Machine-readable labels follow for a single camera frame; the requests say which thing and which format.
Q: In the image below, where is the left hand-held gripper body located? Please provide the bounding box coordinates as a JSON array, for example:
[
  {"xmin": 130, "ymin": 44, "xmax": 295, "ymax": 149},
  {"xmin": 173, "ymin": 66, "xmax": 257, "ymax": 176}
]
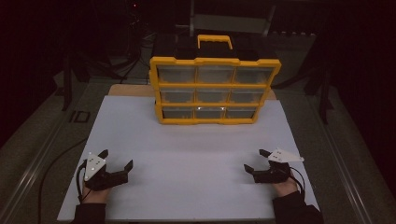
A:
[{"xmin": 83, "ymin": 151, "xmax": 130, "ymax": 192}]

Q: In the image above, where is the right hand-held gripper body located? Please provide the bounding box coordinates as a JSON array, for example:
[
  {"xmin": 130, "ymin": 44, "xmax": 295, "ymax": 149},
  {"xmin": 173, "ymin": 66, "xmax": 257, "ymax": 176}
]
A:
[{"xmin": 253, "ymin": 147, "xmax": 305, "ymax": 184}]

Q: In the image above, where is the clear plastic drawer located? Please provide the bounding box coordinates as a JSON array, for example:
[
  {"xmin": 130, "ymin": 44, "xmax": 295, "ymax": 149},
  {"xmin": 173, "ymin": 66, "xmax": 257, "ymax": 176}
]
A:
[{"xmin": 230, "ymin": 88, "xmax": 266, "ymax": 105}]

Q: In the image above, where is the yellow black drawer organizer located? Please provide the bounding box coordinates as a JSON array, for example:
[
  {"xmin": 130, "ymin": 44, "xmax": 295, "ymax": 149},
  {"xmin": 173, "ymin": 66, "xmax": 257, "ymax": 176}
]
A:
[{"xmin": 148, "ymin": 33, "xmax": 282, "ymax": 126}]

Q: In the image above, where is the person's left hand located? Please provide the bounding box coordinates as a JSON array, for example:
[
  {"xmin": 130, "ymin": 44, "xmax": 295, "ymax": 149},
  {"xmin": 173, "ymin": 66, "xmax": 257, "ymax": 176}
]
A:
[{"xmin": 80, "ymin": 186, "xmax": 110, "ymax": 205}]

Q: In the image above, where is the person's right hand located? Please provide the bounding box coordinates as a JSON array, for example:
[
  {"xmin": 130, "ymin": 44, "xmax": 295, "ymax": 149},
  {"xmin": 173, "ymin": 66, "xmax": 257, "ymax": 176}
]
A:
[{"xmin": 273, "ymin": 180, "xmax": 299, "ymax": 198}]

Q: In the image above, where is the white board sheet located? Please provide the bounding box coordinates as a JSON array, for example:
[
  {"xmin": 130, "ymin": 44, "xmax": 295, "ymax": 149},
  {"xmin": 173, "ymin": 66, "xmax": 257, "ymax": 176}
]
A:
[{"xmin": 56, "ymin": 94, "xmax": 321, "ymax": 222}]

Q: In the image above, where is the black stand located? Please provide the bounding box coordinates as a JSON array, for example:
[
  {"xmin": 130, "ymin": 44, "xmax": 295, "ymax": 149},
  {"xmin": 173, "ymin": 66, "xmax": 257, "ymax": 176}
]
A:
[
  {"xmin": 306, "ymin": 62, "xmax": 334, "ymax": 125},
  {"xmin": 60, "ymin": 50, "xmax": 82, "ymax": 112}
]

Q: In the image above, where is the grid of clear drawers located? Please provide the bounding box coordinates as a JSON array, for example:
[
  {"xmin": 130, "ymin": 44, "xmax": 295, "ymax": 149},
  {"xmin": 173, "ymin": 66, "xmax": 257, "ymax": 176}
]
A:
[{"xmin": 157, "ymin": 65, "xmax": 275, "ymax": 119}]

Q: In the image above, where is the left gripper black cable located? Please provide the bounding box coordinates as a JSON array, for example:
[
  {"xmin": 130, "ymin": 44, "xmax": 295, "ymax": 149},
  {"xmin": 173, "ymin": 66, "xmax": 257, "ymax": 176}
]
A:
[{"xmin": 75, "ymin": 159, "xmax": 92, "ymax": 203}]

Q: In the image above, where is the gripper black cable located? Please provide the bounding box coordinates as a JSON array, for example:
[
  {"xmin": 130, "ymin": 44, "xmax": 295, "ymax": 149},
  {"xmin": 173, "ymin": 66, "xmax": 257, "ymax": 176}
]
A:
[
  {"xmin": 289, "ymin": 167, "xmax": 308, "ymax": 202},
  {"xmin": 75, "ymin": 159, "xmax": 92, "ymax": 203}
]

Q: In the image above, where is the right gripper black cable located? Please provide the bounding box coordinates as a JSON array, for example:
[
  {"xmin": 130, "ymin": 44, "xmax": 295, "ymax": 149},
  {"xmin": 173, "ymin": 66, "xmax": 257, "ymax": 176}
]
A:
[{"xmin": 289, "ymin": 167, "xmax": 308, "ymax": 202}]

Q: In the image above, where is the metal floor rail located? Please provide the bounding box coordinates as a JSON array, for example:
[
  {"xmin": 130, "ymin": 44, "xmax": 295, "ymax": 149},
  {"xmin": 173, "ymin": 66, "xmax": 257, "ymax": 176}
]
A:
[
  {"xmin": 0, "ymin": 118, "xmax": 76, "ymax": 224},
  {"xmin": 307, "ymin": 92, "xmax": 384, "ymax": 224}
]

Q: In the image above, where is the black floor cable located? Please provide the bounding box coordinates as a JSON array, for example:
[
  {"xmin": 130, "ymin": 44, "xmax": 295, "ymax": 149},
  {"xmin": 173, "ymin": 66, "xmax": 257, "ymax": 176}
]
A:
[{"xmin": 36, "ymin": 136, "xmax": 90, "ymax": 224}]

